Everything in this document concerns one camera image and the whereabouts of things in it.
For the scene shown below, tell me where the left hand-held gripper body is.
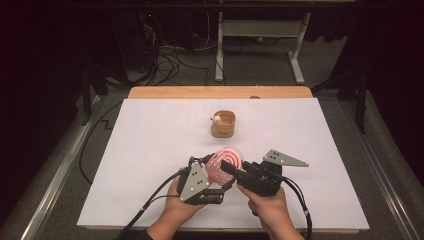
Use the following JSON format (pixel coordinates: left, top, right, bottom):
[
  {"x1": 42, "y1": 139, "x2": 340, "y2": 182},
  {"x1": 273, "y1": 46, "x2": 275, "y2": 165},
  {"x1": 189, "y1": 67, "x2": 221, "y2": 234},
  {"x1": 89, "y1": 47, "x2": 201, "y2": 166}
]
[{"x1": 176, "y1": 155, "x2": 225, "y2": 206}]

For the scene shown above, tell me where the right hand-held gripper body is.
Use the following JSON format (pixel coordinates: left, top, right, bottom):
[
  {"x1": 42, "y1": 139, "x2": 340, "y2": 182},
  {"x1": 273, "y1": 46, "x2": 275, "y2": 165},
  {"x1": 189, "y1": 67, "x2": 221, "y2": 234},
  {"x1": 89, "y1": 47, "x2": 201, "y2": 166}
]
[{"x1": 236, "y1": 148, "x2": 310, "y2": 197}]

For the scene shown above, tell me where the pink hairbrush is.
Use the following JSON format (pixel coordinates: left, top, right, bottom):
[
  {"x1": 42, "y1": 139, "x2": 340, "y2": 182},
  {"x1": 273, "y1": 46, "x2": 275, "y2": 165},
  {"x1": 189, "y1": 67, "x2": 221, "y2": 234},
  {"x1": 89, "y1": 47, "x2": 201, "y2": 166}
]
[{"x1": 204, "y1": 145, "x2": 247, "y2": 186}]

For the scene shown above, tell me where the person's right hand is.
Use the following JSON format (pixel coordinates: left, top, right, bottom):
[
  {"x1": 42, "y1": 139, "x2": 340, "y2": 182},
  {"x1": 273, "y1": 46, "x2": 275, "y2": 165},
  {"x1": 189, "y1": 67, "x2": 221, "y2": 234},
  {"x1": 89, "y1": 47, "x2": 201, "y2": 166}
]
[{"x1": 236, "y1": 184, "x2": 292, "y2": 232}]

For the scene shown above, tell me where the person's left hand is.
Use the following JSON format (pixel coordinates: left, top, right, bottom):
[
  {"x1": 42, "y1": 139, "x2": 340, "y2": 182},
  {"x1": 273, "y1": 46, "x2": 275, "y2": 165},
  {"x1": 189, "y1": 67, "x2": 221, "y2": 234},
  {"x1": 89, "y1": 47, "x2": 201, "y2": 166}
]
[{"x1": 162, "y1": 167, "x2": 208, "y2": 224}]

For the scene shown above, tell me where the tan round container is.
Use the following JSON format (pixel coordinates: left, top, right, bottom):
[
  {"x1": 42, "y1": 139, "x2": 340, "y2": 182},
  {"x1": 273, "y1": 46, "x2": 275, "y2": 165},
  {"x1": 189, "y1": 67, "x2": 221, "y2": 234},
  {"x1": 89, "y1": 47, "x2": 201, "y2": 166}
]
[{"x1": 210, "y1": 109, "x2": 237, "y2": 138}]

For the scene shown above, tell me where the white board table cover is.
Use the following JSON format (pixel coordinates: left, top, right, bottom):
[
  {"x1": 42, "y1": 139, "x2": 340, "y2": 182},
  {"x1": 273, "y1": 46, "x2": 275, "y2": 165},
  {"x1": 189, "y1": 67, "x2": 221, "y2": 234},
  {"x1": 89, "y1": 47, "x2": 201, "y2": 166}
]
[{"x1": 76, "y1": 97, "x2": 370, "y2": 232}]

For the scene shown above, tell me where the black metal stand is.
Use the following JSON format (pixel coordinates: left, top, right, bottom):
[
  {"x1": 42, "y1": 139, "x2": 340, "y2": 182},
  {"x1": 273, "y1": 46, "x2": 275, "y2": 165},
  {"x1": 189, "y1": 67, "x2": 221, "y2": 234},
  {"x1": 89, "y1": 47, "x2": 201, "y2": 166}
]
[
  {"x1": 79, "y1": 63, "x2": 109, "y2": 126},
  {"x1": 311, "y1": 63, "x2": 371, "y2": 135}
]

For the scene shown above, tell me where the dark computer tower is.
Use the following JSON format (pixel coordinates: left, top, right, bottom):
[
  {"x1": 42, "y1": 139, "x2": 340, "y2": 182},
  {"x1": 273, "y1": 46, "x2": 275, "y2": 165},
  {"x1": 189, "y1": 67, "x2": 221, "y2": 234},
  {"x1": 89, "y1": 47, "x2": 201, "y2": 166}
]
[{"x1": 111, "y1": 11, "x2": 159, "y2": 76}]

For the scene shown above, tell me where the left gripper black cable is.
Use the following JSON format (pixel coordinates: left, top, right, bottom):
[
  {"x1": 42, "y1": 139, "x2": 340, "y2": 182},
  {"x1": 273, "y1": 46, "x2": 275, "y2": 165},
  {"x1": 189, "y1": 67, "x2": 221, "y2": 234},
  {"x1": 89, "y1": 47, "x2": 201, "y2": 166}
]
[{"x1": 114, "y1": 169, "x2": 188, "y2": 240}]

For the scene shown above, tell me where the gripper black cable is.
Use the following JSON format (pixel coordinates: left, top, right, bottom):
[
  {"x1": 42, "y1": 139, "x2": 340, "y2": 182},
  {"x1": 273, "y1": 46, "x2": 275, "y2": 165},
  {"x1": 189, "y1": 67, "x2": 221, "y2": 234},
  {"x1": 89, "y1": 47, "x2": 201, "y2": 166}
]
[
  {"x1": 282, "y1": 175, "x2": 313, "y2": 240},
  {"x1": 114, "y1": 169, "x2": 188, "y2": 240}
]

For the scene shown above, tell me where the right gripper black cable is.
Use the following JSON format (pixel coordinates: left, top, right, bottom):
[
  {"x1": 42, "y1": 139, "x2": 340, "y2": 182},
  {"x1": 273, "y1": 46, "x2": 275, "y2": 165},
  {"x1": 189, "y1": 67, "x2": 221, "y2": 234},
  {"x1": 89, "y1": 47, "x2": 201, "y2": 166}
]
[{"x1": 282, "y1": 175, "x2": 313, "y2": 240}]

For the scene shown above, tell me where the tangle of black floor cables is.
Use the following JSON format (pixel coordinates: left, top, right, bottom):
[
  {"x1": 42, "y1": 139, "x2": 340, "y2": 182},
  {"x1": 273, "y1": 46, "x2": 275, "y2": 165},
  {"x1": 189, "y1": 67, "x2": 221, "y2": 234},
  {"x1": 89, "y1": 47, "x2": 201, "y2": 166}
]
[{"x1": 139, "y1": 19, "x2": 221, "y2": 86}]

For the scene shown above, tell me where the long black floor cable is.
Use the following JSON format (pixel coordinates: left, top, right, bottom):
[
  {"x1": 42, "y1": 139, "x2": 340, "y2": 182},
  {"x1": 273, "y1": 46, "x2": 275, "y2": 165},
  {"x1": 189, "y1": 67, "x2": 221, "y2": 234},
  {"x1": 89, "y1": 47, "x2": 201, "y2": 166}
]
[{"x1": 78, "y1": 101, "x2": 123, "y2": 185}]

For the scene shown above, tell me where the aluminium floor rail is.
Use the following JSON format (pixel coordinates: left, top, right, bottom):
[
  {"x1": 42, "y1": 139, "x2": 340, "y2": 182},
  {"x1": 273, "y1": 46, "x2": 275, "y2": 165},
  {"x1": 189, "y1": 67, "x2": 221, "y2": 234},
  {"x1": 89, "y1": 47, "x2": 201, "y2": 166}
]
[
  {"x1": 339, "y1": 99, "x2": 421, "y2": 240},
  {"x1": 19, "y1": 94, "x2": 104, "y2": 240}
]

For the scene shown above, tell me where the white metal desk frame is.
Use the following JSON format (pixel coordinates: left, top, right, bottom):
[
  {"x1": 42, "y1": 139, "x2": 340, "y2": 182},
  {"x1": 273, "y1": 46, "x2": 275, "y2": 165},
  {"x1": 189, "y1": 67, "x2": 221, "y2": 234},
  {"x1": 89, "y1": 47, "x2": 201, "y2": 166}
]
[{"x1": 214, "y1": 11, "x2": 312, "y2": 85}]

